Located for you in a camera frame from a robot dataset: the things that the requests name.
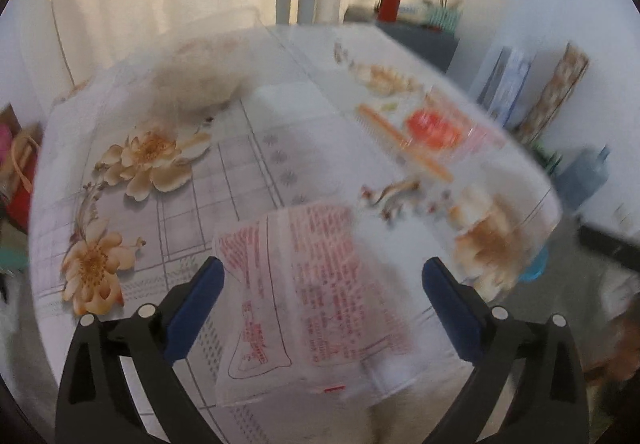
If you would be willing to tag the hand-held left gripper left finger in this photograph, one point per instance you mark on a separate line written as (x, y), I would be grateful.
(195, 314)

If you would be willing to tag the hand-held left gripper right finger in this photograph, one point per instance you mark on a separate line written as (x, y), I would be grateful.
(455, 314)

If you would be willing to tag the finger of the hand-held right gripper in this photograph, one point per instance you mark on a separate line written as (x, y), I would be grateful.
(610, 246)

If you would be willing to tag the blue mesh waste basket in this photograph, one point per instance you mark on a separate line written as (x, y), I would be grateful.
(535, 269)

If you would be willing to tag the clear bag with red print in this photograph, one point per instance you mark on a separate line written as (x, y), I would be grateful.
(310, 274)

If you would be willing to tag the clear bag with orange stripe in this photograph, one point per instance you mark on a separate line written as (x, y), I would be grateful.
(430, 129)

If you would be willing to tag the clear bag of beige noodles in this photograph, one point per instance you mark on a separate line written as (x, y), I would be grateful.
(195, 74)

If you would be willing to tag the large clear water jug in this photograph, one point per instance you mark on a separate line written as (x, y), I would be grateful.
(582, 179)

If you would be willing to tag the green bottle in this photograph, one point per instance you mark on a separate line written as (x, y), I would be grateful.
(548, 160)

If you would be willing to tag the floral plastic tablecloth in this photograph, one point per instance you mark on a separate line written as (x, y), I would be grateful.
(225, 174)

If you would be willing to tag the patterned wrapping paper roll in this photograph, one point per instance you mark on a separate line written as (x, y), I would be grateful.
(555, 94)

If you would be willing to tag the pack of tissue rolls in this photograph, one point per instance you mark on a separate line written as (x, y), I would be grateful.
(507, 84)

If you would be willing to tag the red gift bag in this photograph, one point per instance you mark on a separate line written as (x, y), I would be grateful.
(22, 194)

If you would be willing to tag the pink fluffy bundle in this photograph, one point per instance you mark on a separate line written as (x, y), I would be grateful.
(5, 137)

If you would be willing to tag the grey cabinet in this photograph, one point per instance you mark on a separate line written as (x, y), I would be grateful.
(425, 42)

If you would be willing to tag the green pen holder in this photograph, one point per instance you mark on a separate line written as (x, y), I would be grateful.
(444, 18)

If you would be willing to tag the red thermos flask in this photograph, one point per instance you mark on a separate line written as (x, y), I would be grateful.
(390, 3)

